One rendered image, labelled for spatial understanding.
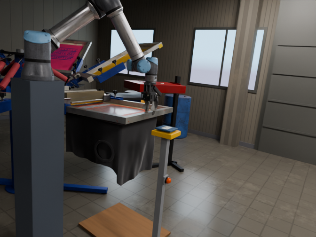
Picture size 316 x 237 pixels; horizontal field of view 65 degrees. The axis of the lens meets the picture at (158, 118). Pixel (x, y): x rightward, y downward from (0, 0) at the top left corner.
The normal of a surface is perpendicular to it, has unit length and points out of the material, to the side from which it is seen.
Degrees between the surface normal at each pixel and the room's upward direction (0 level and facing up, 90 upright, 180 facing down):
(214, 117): 90
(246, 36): 90
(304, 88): 90
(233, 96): 90
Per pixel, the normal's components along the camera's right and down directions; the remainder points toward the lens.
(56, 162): 0.81, 0.19
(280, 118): -0.57, 0.12
